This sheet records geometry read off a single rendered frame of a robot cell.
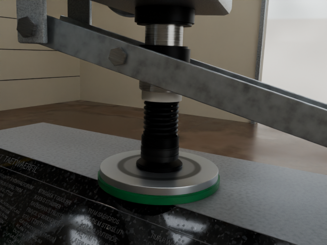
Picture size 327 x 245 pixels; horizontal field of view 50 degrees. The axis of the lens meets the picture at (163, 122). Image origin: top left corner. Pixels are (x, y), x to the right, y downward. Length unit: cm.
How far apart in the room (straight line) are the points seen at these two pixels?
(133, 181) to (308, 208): 28
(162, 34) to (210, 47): 527
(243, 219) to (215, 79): 21
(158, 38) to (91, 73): 669
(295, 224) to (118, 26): 642
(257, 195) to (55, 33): 43
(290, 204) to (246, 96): 19
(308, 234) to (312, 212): 7
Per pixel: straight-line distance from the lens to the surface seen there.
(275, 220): 54
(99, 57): 58
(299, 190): 67
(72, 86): 735
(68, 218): 65
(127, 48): 56
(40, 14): 61
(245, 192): 62
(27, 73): 661
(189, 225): 53
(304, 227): 54
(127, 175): 59
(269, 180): 70
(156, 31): 58
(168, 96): 58
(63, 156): 79
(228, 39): 574
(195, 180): 58
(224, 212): 54
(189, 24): 59
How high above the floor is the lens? 105
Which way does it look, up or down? 11 degrees down
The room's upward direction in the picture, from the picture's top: 2 degrees clockwise
